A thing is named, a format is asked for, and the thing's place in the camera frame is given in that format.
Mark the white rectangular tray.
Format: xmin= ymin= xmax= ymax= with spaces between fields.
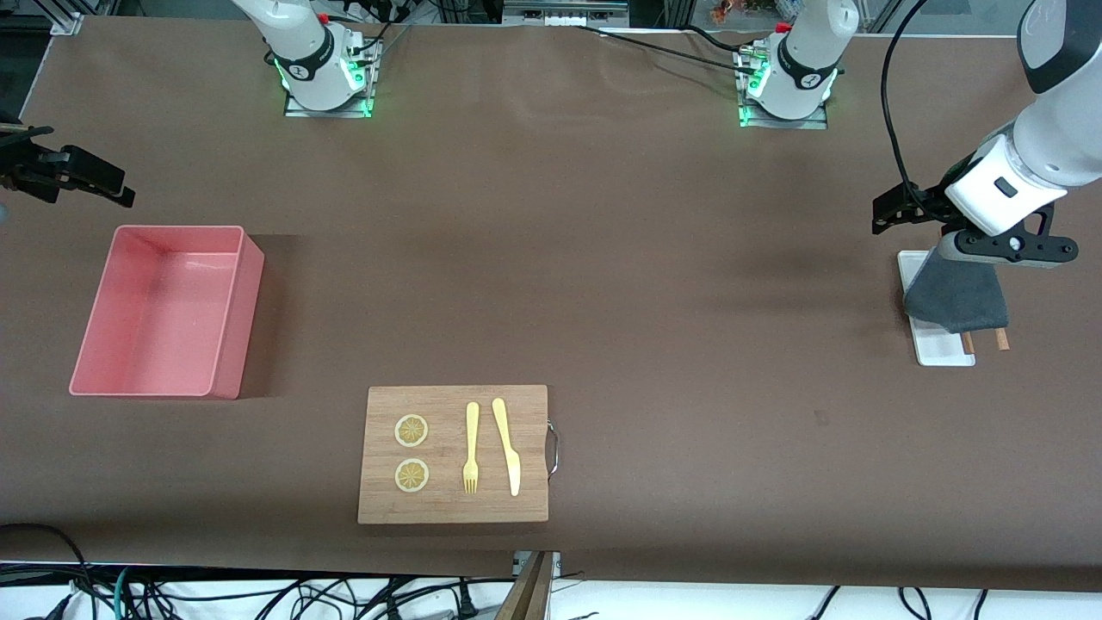
xmin=897 ymin=250 xmax=977 ymax=368

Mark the yellow plastic knife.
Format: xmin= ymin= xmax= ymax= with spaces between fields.
xmin=492 ymin=397 xmax=522 ymax=498

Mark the long black table cable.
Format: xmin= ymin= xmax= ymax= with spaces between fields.
xmin=564 ymin=23 xmax=767 ymax=77

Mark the yellow plastic fork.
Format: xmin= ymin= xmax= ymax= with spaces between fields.
xmin=462 ymin=401 xmax=480 ymax=495

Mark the grey metal device box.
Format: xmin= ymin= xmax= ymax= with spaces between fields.
xmin=502 ymin=0 xmax=631 ymax=27

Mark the orange plastic item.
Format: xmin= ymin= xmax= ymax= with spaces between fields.
xmin=710 ymin=0 xmax=776 ymax=22

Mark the short black table cable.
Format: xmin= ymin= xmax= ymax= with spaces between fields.
xmin=684 ymin=24 xmax=758 ymax=54

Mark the pink plastic bin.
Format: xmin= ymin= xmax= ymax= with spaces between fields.
xmin=69 ymin=225 xmax=266 ymax=400

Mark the wooden cutting board with handle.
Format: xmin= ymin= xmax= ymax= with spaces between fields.
xmin=357 ymin=385 xmax=560 ymax=525

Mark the thick black cable loop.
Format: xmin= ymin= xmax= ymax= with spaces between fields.
xmin=0 ymin=522 xmax=94 ymax=604

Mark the grey cloth with red underside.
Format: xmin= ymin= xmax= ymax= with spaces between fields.
xmin=902 ymin=257 xmax=1010 ymax=335

